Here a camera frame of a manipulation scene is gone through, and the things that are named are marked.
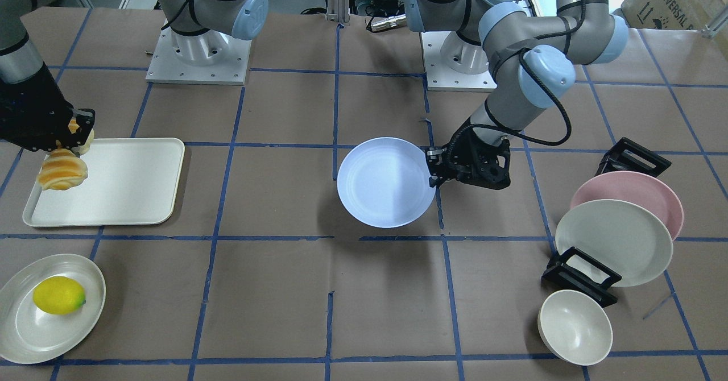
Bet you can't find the cardboard box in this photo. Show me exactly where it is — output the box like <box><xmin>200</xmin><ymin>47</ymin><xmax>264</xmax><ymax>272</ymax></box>
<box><xmin>621</xmin><ymin>0</ymin><xmax>726</xmax><ymax>30</ymax></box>

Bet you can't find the pink plate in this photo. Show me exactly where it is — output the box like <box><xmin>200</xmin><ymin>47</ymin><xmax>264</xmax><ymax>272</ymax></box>
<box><xmin>569</xmin><ymin>171</ymin><xmax>685</xmax><ymax>239</ymax></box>

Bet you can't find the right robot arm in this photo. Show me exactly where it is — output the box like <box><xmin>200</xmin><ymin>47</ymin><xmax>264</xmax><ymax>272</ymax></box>
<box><xmin>1</xmin><ymin>0</ymin><xmax>268</xmax><ymax>151</ymax></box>

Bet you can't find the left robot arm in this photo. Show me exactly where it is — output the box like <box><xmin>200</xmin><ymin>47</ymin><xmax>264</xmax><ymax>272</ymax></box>
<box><xmin>404</xmin><ymin>0</ymin><xmax>628</xmax><ymax>190</ymax></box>

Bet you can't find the orange striped bread roll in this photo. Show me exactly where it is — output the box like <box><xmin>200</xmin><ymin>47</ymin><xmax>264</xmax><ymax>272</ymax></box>
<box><xmin>36</xmin><ymin>130</ymin><xmax>94</xmax><ymax>191</ymax></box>

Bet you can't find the yellow lemon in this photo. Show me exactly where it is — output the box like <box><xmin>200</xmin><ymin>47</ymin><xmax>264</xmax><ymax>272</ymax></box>
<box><xmin>33</xmin><ymin>276</ymin><xmax>86</xmax><ymax>314</ymax></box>

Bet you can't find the blue plate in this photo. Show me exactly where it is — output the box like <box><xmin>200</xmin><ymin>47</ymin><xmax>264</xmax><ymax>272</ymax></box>
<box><xmin>336</xmin><ymin>137</ymin><xmax>435</xmax><ymax>229</ymax></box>

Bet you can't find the cream plate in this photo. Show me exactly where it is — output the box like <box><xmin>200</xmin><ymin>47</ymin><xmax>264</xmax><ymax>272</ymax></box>
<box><xmin>555</xmin><ymin>200</ymin><xmax>673</xmax><ymax>288</ymax></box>

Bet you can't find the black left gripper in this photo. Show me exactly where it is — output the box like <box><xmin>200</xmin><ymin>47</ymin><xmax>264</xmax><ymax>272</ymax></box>
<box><xmin>425</xmin><ymin>124</ymin><xmax>511</xmax><ymax>190</ymax></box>

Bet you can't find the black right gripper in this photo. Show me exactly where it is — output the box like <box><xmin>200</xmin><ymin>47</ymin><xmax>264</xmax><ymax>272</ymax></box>
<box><xmin>1</xmin><ymin>64</ymin><xmax>96</xmax><ymax>151</ymax></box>

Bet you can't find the white rectangular tray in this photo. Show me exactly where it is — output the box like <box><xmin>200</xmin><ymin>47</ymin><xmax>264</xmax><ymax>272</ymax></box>
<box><xmin>22</xmin><ymin>138</ymin><xmax>185</xmax><ymax>227</ymax></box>

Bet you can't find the cream bowl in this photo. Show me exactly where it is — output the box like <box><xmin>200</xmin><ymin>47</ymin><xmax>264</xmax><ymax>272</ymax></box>
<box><xmin>536</xmin><ymin>289</ymin><xmax>613</xmax><ymax>366</ymax></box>

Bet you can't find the white round plate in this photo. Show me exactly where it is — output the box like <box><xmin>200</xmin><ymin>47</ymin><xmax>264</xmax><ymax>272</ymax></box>
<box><xmin>1</xmin><ymin>254</ymin><xmax>106</xmax><ymax>365</ymax></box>

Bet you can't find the silver metal cylinder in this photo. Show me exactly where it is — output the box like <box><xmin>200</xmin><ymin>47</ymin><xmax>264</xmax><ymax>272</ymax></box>
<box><xmin>366</xmin><ymin>15</ymin><xmax>407</xmax><ymax>33</ymax></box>

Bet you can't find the black dish rack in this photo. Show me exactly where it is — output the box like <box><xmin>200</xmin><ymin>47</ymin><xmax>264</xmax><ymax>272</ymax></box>
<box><xmin>543</xmin><ymin>138</ymin><xmax>671</xmax><ymax>308</ymax></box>

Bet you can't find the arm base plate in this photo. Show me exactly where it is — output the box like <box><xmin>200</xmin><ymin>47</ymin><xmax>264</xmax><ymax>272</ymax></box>
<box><xmin>421</xmin><ymin>31</ymin><xmax>499</xmax><ymax>93</ymax></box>
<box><xmin>146</xmin><ymin>28</ymin><xmax>252</xmax><ymax>86</ymax></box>

